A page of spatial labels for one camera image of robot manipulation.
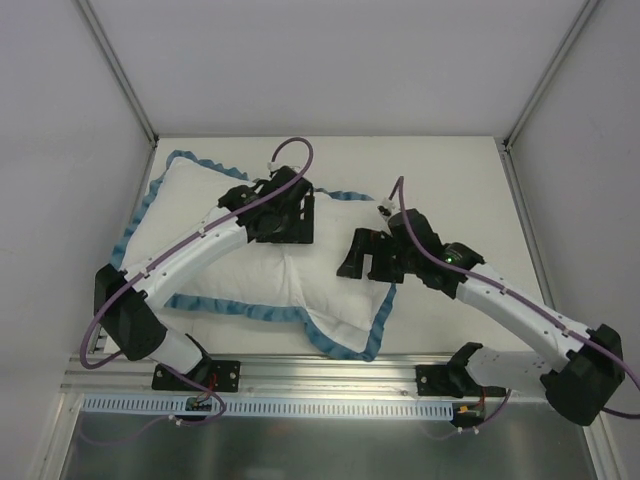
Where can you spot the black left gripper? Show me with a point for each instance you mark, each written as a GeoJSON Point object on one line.
{"type": "Point", "coordinates": [293, 232]}

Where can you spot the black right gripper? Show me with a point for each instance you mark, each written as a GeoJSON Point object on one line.
{"type": "Point", "coordinates": [382, 256]}

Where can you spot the white pillowcase with blue ruffle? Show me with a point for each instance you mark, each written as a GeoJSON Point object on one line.
{"type": "Point", "coordinates": [264, 282]}

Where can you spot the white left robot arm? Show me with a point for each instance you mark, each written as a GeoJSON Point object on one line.
{"type": "Point", "coordinates": [127, 300]}

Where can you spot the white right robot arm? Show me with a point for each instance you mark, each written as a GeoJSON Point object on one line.
{"type": "Point", "coordinates": [575, 368]}

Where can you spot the aluminium mounting rail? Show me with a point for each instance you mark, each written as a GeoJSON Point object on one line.
{"type": "Point", "coordinates": [389, 377]}

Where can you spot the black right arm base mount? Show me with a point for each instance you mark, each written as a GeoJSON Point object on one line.
{"type": "Point", "coordinates": [451, 378]}

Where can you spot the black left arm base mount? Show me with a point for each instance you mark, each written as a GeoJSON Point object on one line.
{"type": "Point", "coordinates": [220, 375]}

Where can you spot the white slotted cable duct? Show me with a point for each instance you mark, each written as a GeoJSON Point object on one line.
{"type": "Point", "coordinates": [268, 407]}

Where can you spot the left aluminium frame post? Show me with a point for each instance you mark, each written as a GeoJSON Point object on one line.
{"type": "Point", "coordinates": [97, 32]}

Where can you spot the aluminium frame post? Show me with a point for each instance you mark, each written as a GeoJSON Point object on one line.
{"type": "Point", "coordinates": [97, 32]}
{"type": "Point", "coordinates": [564, 48]}

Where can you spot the right aluminium frame post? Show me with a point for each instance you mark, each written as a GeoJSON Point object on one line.
{"type": "Point", "coordinates": [564, 48]}

